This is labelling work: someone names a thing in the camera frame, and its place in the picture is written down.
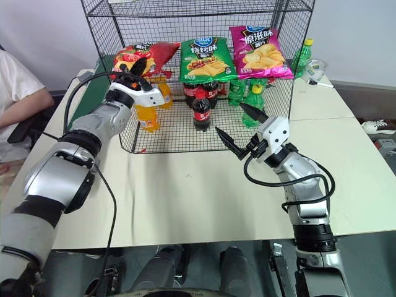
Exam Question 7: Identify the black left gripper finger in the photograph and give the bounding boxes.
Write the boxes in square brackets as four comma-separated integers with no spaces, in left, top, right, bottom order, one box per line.
[129,58,149,77]

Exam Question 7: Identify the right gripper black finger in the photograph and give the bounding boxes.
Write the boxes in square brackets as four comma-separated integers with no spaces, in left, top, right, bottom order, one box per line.
[239,102,270,125]
[214,126,249,161]

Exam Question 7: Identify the black and white marker pen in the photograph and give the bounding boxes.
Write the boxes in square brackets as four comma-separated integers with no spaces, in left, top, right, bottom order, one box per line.
[307,79,335,90]

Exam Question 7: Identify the black chair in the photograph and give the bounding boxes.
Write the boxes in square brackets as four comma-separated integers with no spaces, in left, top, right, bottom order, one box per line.
[6,92,67,153]

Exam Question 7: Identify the cola bottle with red label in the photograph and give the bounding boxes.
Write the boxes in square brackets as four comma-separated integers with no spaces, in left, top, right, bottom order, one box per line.
[203,79,221,111]
[183,80,205,110]
[191,90,213,133]

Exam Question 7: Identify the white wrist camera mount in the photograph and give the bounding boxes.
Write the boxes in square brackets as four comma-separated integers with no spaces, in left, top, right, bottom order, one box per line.
[107,81,166,110]
[254,116,292,163]

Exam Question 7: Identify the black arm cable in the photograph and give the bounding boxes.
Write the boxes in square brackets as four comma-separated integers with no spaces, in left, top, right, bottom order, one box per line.
[243,143,337,215]
[63,71,153,297]

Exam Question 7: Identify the red potato chips bag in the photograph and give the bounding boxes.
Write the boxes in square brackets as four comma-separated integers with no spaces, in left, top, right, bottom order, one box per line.
[111,41,181,83]

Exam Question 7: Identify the magenta potato chips bag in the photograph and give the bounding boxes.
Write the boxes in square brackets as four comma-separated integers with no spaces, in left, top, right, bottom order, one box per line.
[228,25,295,80]

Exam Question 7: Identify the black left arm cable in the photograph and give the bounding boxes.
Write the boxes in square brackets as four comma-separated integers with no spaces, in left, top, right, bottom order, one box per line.
[63,71,153,297]

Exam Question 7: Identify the green potato chips bag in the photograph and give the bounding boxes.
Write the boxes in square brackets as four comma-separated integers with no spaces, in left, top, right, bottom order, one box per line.
[179,37,239,83]

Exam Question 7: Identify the black strap with buckle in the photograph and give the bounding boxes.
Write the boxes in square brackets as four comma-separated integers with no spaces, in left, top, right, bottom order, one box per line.
[268,242,296,297]

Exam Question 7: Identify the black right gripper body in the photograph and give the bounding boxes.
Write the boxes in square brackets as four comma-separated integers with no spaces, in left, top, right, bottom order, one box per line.
[244,132,269,164]

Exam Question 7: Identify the person in white shirt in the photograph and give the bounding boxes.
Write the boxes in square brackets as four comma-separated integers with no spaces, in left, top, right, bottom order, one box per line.
[0,49,56,174]

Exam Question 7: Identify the dark green conveyor belt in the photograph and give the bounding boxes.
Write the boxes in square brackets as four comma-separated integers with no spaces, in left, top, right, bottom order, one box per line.
[85,54,117,105]

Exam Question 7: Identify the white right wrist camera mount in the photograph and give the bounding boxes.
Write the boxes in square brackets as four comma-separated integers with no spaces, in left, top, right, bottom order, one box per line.
[254,116,292,163]

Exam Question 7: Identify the grey box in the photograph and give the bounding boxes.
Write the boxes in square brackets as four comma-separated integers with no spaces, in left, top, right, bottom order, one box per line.
[373,137,396,159]

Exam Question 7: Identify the black wire mesh rack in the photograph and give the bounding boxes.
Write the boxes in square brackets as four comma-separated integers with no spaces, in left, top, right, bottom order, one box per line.
[79,0,317,155]

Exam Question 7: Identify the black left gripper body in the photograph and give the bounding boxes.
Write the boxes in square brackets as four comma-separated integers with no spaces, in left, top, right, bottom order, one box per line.
[112,69,153,93]

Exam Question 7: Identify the orange soda bottle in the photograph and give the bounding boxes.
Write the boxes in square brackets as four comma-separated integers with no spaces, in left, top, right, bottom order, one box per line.
[134,103,161,134]
[157,81,174,110]

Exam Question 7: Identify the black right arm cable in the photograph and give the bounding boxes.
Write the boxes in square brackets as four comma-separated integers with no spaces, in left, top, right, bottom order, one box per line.
[243,143,337,215]

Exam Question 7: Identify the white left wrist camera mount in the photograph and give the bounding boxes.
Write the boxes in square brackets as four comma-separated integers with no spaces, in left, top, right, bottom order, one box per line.
[107,81,166,110]

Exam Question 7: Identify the clear plastic container blue label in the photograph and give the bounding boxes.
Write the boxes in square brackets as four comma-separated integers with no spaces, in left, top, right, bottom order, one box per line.
[301,59,329,85]

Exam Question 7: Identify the white sneaker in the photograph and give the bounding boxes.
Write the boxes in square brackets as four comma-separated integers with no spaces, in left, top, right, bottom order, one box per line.
[361,118,396,135]

